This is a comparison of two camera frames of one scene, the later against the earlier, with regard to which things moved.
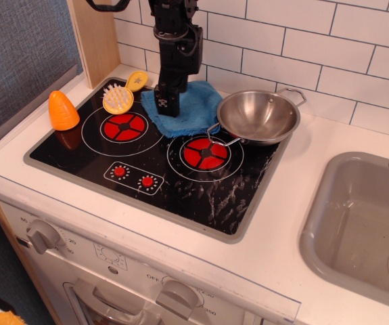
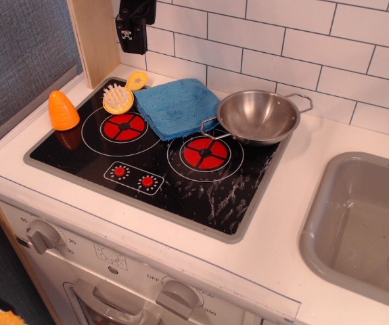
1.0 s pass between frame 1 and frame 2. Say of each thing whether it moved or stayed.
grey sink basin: stayed
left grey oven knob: stayed
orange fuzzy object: stayed
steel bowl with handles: moved
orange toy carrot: stayed
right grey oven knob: stayed
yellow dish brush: stayed
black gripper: moved
